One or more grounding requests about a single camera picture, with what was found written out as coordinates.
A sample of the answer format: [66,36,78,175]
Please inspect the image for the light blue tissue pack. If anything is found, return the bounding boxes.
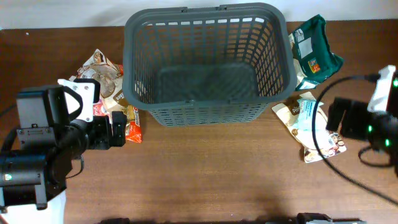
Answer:
[292,98,316,131]

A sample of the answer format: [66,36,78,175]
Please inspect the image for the dark green snack bag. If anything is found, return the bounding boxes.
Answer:
[289,14,344,91]

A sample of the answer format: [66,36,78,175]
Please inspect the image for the beige pantree pouch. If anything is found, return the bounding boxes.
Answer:
[69,49,129,114]
[272,91,346,163]

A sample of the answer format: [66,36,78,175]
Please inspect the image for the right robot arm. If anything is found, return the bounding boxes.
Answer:
[326,72,397,169]

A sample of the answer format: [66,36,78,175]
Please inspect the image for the grey plastic slotted basket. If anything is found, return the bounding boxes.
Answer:
[123,2,297,127]

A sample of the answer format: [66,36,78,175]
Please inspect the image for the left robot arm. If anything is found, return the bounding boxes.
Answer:
[1,85,127,223]

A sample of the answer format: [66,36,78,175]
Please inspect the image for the blue Kleenex tissue pack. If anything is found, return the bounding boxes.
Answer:
[93,100,109,116]

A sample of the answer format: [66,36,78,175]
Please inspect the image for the orange spaghetti packet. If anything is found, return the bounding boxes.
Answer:
[124,105,142,143]

